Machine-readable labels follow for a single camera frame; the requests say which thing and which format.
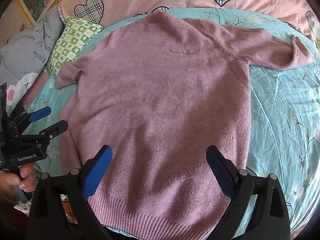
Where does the green checkered pillow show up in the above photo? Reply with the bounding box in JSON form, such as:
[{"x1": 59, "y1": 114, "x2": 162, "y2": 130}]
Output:
[{"x1": 45, "y1": 16, "x2": 102, "y2": 77}]

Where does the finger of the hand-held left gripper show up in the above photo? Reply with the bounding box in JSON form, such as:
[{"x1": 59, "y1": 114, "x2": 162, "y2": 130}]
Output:
[
  {"x1": 15, "y1": 120, "x2": 69, "y2": 149},
  {"x1": 10, "y1": 106, "x2": 52, "y2": 135}
]

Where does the grey printed pillow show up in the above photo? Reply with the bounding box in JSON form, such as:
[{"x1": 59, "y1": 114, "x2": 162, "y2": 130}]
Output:
[{"x1": 0, "y1": 5, "x2": 64, "y2": 110}]

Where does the person's left hand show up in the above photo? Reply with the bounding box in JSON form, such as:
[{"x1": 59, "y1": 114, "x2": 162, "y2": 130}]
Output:
[{"x1": 0, "y1": 164, "x2": 37, "y2": 205}]

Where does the pink knitted sweater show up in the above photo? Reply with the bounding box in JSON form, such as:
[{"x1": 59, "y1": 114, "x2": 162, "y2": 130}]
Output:
[{"x1": 54, "y1": 11, "x2": 314, "y2": 240}]

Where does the teal floral bed sheet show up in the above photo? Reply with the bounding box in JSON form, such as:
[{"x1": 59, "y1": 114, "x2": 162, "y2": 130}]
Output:
[{"x1": 25, "y1": 7, "x2": 320, "y2": 240}]

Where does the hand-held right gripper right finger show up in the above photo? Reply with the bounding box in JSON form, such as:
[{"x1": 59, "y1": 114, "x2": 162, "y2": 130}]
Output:
[{"x1": 205, "y1": 145, "x2": 292, "y2": 240}]

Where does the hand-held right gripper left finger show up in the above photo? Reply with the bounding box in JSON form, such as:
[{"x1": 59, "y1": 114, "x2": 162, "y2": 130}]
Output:
[{"x1": 26, "y1": 145, "x2": 113, "y2": 240}]

